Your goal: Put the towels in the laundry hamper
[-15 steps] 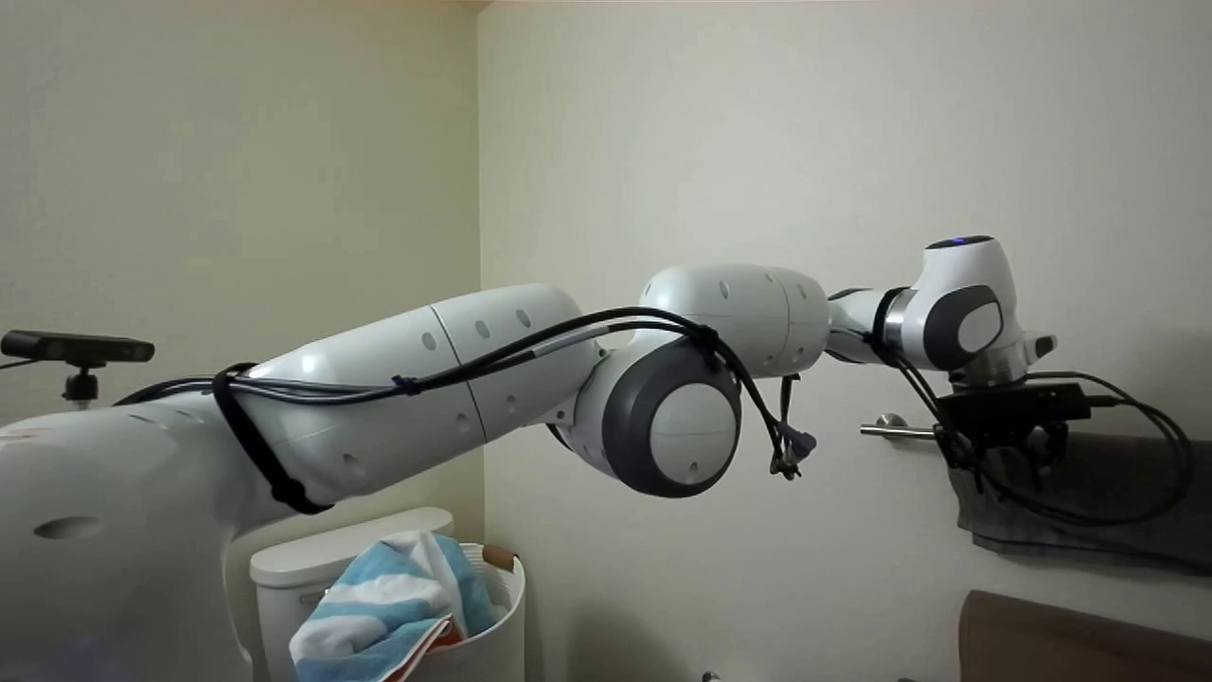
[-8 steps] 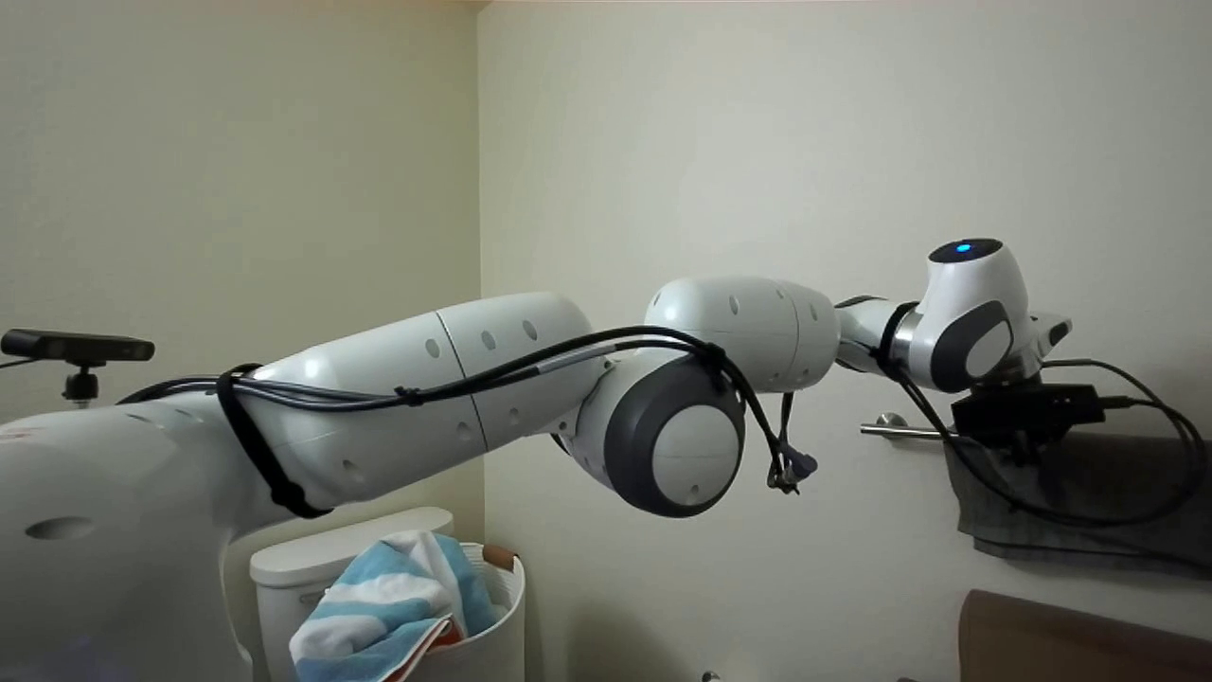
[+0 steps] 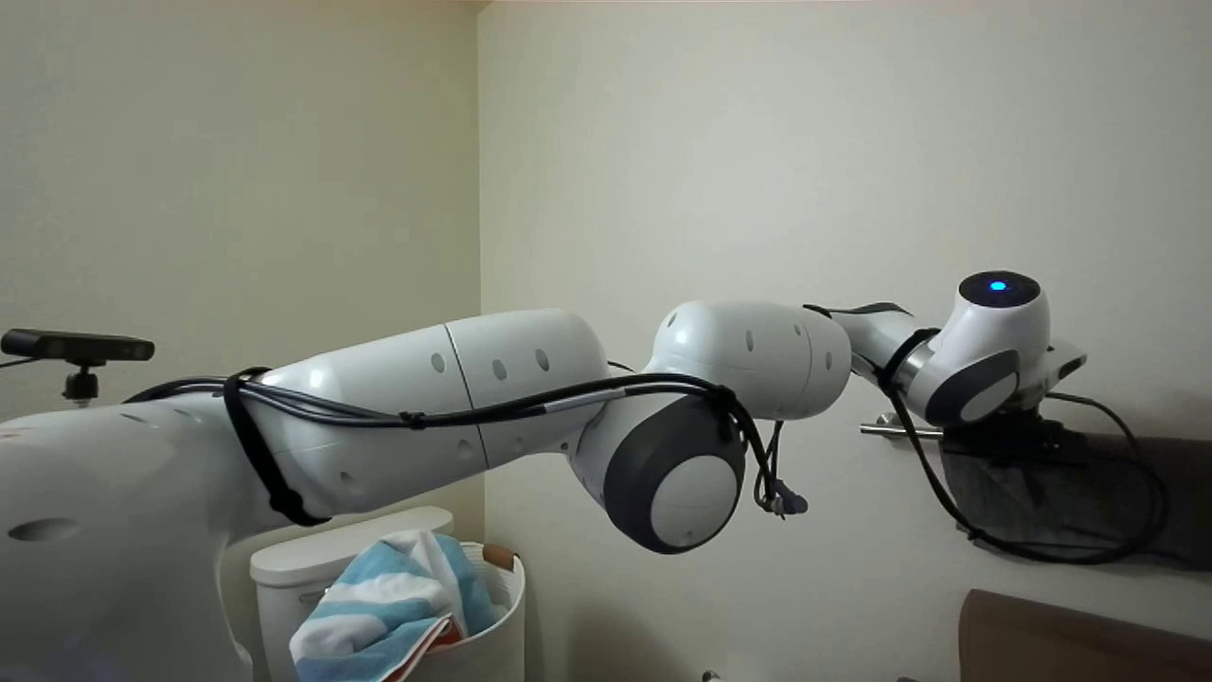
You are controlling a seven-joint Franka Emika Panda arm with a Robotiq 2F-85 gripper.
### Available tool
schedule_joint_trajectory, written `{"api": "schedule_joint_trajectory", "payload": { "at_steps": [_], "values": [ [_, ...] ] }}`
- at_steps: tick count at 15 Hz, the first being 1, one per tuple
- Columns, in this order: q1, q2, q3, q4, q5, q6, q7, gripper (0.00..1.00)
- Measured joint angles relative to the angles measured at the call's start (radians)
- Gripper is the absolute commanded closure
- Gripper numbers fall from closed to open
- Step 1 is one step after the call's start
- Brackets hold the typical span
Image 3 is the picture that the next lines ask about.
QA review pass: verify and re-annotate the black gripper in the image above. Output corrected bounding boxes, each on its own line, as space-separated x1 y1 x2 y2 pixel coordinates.
947 405 1088 468

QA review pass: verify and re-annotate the grey towel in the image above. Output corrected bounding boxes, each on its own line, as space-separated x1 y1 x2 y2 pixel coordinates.
938 398 1212 576

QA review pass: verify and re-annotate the blue white striped towel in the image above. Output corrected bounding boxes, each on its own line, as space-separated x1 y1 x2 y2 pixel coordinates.
283 526 513 682

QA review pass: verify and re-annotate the chrome towel bar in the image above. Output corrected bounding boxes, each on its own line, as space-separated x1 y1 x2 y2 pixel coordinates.
861 414 947 443

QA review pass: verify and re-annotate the brown armchair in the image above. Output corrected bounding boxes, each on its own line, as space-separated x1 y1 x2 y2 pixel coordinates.
960 587 1212 682

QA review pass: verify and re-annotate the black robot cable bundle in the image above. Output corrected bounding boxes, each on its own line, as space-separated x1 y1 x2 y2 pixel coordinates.
126 363 1175 570

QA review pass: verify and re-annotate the black camera on stand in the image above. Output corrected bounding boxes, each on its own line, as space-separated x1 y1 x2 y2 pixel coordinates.
0 325 159 411

